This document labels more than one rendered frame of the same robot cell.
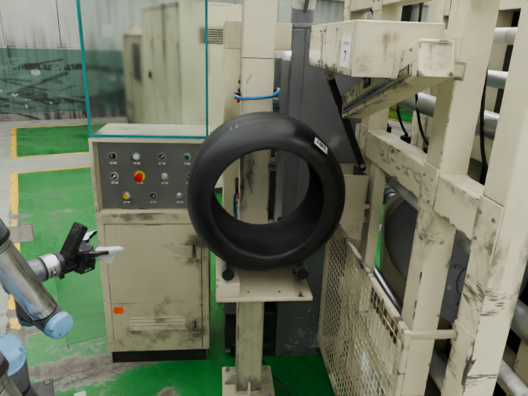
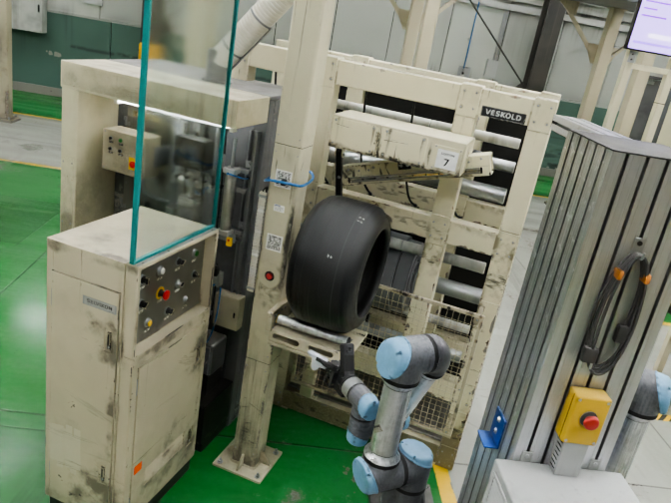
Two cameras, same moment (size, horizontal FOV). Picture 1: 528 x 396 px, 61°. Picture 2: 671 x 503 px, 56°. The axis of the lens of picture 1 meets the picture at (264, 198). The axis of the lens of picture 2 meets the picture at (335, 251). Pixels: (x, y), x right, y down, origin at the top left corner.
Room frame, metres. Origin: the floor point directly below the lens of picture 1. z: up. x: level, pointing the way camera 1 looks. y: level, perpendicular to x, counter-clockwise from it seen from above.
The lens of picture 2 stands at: (0.64, 2.39, 2.19)
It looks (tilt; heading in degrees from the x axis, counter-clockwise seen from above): 20 degrees down; 293
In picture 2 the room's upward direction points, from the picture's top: 10 degrees clockwise
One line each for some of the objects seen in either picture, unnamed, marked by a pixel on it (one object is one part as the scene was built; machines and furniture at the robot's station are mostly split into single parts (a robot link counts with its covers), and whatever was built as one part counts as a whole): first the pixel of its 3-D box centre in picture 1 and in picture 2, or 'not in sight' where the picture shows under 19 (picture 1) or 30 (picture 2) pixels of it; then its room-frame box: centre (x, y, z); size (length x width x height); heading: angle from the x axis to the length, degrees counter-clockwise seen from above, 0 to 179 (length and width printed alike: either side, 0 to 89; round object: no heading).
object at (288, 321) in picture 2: (227, 254); (312, 329); (1.64, 0.14, 0.90); 0.35 x 0.05 x 0.05; 6
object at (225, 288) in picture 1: (227, 268); (309, 342); (1.64, 0.14, 0.84); 0.36 x 0.09 x 0.06; 6
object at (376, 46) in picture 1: (363, 48); (401, 142); (1.56, -0.31, 1.71); 0.61 x 0.25 x 0.15; 6
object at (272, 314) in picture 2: not in sight; (288, 306); (1.83, 0.02, 0.90); 0.40 x 0.03 x 0.10; 96
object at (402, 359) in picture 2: not in sight; (391, 416); (1.05, 0.79, 1.09); 0.15 x 0.12 x 0.55; 54
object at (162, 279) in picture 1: (159, 244); (131, 370); (2.25, 0.57, 0.63); 0.56 x 0.41 x 1.27; 96
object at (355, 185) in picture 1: (342, 200); not in sight; (1.92, -0.35, 1.05); 0.20 x 0.15 x 0.30; 6
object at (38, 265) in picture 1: (23, 276); (364, 402); (1.16, 0.70, 1.04); 0.11 x 0.08 x 0.09; 144
